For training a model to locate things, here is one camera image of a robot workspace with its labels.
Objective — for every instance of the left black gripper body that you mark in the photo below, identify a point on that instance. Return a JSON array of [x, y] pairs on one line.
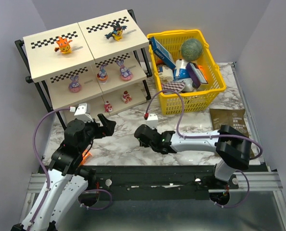
[[100, 128]]

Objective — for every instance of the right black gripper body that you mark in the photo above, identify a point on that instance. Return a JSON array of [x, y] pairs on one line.
[[145, 135]]

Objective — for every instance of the small red pink toy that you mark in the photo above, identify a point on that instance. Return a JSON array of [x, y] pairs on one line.
[[108, 107]]

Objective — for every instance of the red pink bear toy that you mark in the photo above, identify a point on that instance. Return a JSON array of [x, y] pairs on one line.
[[126, 97]]

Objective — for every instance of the purple creature pink donut toy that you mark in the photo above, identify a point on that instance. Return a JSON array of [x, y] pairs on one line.
[[74, 86]]

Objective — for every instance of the purple bunny orange cup toy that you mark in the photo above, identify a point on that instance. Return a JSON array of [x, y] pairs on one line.
[[102, 75]]

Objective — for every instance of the purple bunny donut toy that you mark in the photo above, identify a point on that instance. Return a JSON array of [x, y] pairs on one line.
[[125, 73]]

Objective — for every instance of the orange dragon toy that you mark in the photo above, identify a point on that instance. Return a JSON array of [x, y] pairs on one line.
[[63, 45]]

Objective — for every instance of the black yellow bat toy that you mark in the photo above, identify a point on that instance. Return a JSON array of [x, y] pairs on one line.
[[117, 32]]

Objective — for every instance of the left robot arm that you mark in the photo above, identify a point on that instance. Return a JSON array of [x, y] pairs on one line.
[[66, 178]]

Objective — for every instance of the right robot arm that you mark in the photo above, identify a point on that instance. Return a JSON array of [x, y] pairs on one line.
[[232, 146]]

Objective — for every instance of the beige three-tier shelf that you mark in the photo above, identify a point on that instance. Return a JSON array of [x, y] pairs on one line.
[[50, 71]]

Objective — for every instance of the orange Scrub Daddy box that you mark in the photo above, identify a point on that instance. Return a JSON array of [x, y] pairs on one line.
[[86, 156]]

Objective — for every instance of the striped pink grey sponge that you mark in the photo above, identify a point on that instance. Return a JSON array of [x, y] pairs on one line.
[[173, 86]]

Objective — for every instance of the cream paper roll pack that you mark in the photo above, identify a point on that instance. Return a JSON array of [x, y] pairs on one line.
[[165, 74]]

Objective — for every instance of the blue white pouch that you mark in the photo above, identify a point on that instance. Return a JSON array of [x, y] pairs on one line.
[[180, 71]]

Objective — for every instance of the dark purple box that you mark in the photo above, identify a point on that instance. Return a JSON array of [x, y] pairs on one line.
[[198, 78]]

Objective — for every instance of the yellow plastic basket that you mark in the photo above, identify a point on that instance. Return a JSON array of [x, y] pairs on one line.
[[197, 100]]

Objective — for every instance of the blue Harry's box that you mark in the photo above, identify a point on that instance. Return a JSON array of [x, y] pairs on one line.
[[162, 53]]

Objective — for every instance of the brown coffee bag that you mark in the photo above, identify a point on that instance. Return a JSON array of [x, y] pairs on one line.
[[233, 118]]

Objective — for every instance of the green textured ball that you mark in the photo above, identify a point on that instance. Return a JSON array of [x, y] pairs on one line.
[[191, 49]]

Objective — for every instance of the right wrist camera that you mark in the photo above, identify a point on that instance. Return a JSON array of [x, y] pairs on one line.
[[151, 120]]

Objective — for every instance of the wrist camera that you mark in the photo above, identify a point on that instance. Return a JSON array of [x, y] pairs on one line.
[[83, 113], [151, 120]]

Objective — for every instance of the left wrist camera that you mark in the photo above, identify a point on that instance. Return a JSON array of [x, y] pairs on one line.
[[83, 113]]

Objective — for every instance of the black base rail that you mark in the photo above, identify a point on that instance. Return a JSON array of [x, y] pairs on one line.
[[157, 182]]

